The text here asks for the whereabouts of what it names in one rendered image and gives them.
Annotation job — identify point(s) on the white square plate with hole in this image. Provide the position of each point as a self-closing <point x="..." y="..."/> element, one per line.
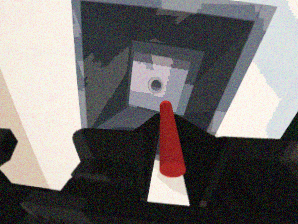
<point x="147" y="68"/>

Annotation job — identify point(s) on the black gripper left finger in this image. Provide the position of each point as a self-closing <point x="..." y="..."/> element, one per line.
<point x="138" y="146"/>

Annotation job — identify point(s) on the red peg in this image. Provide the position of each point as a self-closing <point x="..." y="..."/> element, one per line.
<point x="171" y="157"/>

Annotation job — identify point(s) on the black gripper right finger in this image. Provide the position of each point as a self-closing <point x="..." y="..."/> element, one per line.
<point x="206" y="156"/>

